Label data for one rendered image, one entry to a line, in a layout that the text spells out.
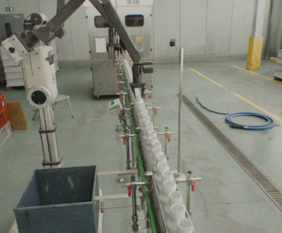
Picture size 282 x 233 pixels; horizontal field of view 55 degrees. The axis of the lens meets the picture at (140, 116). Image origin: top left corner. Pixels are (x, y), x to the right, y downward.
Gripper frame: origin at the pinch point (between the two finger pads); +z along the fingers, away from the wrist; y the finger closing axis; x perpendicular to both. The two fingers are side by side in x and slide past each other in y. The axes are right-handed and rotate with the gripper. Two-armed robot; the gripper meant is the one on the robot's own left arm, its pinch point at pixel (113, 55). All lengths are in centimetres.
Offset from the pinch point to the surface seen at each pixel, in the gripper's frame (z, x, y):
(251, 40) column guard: 51, -687, -458
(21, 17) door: -52, -936, 343
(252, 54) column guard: 94, -672, -460
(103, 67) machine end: 69, -388, 25
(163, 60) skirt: 138, -936, -207
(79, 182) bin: 53, 86, 21
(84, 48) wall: 74, -939, 119
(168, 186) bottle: 22, 142, -14
